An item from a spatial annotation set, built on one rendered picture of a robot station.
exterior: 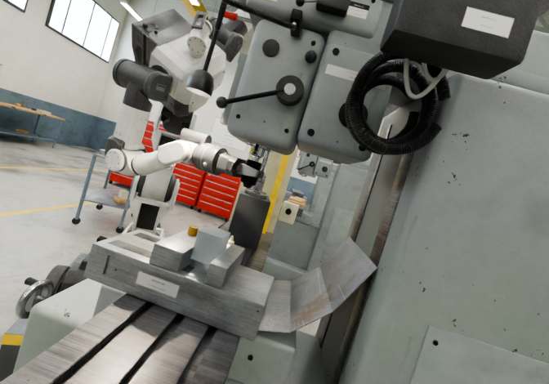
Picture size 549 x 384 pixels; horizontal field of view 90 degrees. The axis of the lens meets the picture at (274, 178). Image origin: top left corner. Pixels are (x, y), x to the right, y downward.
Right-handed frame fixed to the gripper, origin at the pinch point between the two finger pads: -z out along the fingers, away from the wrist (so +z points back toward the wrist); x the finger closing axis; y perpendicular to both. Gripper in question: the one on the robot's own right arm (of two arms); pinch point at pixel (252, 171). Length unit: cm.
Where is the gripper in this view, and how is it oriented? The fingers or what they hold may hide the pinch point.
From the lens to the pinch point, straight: 81.7
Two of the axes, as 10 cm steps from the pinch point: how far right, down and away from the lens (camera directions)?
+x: 3.2, 0.7, 9.5
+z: -9.0, -2.9, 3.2
